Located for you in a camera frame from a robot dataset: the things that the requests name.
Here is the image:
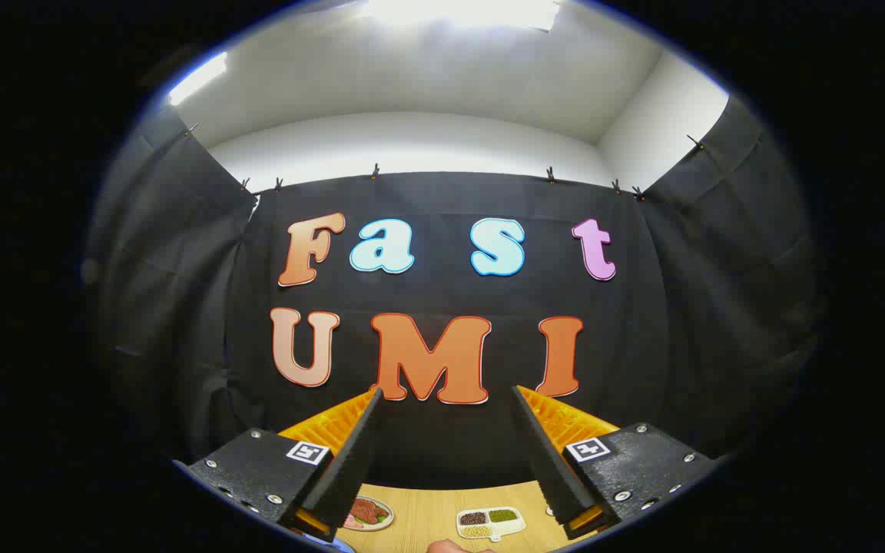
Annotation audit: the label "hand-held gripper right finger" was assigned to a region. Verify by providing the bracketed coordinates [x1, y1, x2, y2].
[510, 384, 722, 541]

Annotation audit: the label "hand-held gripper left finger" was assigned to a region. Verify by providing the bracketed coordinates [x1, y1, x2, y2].
[172, 386, 384, 544]

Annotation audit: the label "brown meat slices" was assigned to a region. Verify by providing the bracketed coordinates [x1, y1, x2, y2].
[350, 499, 389, 527]

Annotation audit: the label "white oval food plate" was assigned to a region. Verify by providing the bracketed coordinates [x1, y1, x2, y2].
[343, 495, 395, 532]

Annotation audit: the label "white divided tray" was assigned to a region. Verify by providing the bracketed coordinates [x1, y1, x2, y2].
[456, 507, 526, 542]

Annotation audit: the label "black backdrop cloth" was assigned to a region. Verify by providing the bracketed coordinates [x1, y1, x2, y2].
[85, 96, 827, 492]

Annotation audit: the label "row of black cloth clips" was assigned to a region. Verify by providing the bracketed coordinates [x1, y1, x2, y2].
[185, 123, 704, 202]

